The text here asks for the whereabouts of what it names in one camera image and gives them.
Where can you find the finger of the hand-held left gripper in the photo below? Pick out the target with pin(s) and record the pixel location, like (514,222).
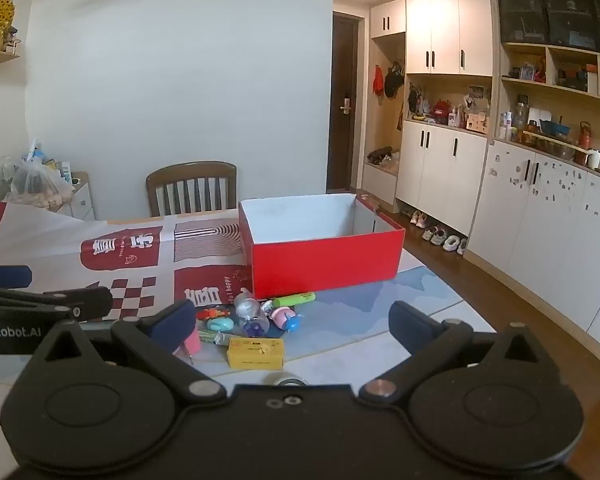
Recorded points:
(5,275)
(85,302)

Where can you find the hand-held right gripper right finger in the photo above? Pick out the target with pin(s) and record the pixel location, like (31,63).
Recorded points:
(410,317)

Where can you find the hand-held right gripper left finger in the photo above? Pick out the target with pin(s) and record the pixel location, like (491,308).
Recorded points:
(175,317)

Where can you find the teal round case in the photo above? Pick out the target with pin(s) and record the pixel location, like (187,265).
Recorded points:
(220,324)

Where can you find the yellow small box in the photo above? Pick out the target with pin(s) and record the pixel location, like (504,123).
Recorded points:
(255,352)

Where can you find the red cardboard box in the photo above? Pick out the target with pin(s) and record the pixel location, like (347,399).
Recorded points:
(325,265)

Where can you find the pink and blue toy figure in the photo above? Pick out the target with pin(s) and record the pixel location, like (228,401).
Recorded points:
(282,316)

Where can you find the green highlighter pen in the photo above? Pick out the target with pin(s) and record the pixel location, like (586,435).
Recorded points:
(295,300)

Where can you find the light blue table mat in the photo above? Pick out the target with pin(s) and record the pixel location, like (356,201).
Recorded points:
(355,315)

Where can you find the row of small shoes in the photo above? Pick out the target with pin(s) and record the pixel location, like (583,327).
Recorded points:
(437,235)

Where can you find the clear plastic bag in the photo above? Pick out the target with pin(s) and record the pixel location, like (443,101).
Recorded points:
(35,180)

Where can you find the white drawer cabinet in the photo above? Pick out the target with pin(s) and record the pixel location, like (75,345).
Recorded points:
(82,200)

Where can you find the blue and white packets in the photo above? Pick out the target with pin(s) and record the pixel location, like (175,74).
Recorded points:
(40,152)

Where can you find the white lower cabinet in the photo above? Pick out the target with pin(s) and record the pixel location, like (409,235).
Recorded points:
(440,175)

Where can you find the brown wooden chair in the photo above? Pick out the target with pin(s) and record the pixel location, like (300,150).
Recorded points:
(190,170)

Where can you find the white cabinet with stickers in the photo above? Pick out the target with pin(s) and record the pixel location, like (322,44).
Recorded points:
(545,240)

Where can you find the dark cloth bundle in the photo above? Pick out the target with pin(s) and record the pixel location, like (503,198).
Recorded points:
(380,155)

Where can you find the dark brown door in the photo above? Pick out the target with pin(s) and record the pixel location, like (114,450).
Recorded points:
(342,150)

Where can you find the red bag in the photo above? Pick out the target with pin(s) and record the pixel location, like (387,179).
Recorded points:
(441,109)

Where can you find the silver door lock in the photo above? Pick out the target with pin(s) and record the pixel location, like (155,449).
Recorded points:
(346,105)

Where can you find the black hanging bag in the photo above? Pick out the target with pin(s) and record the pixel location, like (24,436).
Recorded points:
(393,80)

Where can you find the red hanging cloth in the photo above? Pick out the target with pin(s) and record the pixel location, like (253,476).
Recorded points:
(378,80)

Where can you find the red kettle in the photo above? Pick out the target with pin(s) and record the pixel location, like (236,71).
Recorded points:
(585,136)

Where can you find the wooden open shelf unit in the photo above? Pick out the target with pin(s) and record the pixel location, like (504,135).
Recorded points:
(525,82)

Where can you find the dark glass cabinet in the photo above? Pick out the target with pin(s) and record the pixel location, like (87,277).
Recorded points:
(555,10)

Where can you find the wooden wall shelf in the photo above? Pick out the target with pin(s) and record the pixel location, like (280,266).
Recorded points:
(0,56)

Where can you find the white upper wall cabinet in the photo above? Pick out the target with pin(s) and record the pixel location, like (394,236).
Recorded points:
(445,25)

